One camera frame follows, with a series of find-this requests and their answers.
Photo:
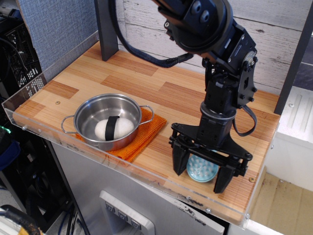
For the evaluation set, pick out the orange cloth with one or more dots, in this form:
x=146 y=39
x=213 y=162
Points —
x=145 y=135

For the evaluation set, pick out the dark grey left post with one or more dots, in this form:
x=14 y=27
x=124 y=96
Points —
x=107 y=34

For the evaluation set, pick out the silver toy fridge cabinet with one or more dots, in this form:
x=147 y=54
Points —
x=91 y=182

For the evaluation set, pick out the dark grey post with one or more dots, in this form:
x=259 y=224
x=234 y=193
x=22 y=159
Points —
x=295 y=63
x=107 y=34

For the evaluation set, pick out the light blue scrubber spoon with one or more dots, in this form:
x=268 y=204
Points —
x=201 y=170

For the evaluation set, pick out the white side counter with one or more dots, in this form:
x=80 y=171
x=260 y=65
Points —
x=290 y=155

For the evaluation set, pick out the stainless steel pot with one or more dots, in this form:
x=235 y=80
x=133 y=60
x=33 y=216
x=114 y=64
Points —
x=102 y=107

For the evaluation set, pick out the dark grey right post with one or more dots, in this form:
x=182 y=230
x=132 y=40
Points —
x=295 y=63

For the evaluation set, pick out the black perforated crate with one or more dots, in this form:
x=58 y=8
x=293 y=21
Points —
x=19 y=63

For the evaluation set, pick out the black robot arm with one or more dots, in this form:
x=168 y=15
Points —
x=207 y=28

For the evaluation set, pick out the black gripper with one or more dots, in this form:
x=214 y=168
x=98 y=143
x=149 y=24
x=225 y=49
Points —
x=210 y=140

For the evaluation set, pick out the clear acrylic table guard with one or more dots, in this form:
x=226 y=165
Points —
x=43 y=111

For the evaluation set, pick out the white rice ball toy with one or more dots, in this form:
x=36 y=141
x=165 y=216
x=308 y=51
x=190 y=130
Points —
x=113 y=128

